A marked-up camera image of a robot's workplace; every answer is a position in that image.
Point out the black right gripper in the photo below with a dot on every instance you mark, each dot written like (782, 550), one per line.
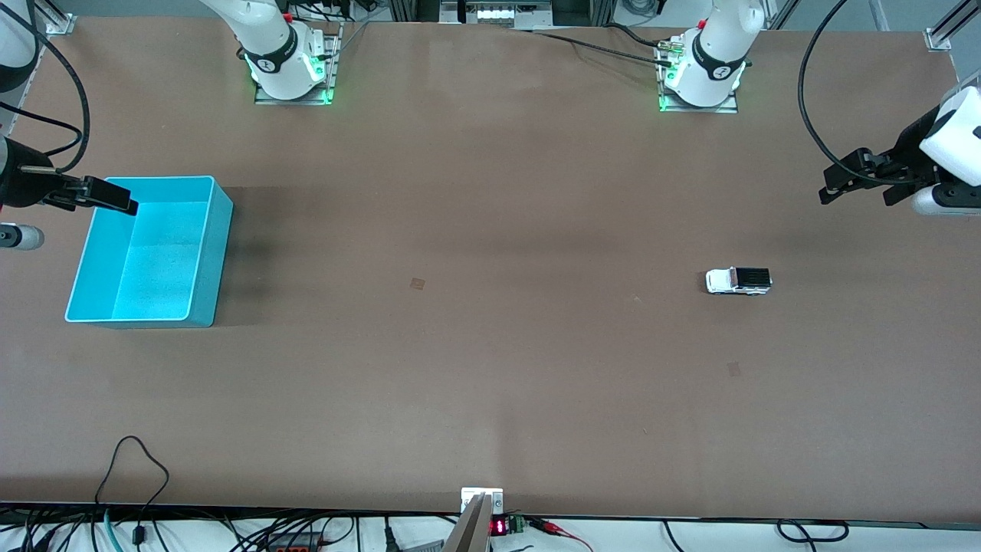
(21, 186)

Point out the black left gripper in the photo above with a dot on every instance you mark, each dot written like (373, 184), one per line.
(909, 156)

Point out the white jeep toy black roof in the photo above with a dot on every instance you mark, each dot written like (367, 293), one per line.
(724, 282)

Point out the cyan plastic bin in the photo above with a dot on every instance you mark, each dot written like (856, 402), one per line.
(153, 261)

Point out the black box red buttons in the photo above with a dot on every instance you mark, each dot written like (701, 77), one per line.
(295, 543)

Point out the silver lit device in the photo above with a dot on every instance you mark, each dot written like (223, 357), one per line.
(498, 14)

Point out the red digit display module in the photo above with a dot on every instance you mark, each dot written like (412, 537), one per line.
(500, 526)

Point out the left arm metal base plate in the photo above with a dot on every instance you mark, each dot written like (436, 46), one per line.
(728, 107)

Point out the aluminium frame profile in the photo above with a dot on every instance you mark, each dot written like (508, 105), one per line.
(946, 31)
(57, 19)

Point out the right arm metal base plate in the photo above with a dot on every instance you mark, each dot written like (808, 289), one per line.
(331, 77)

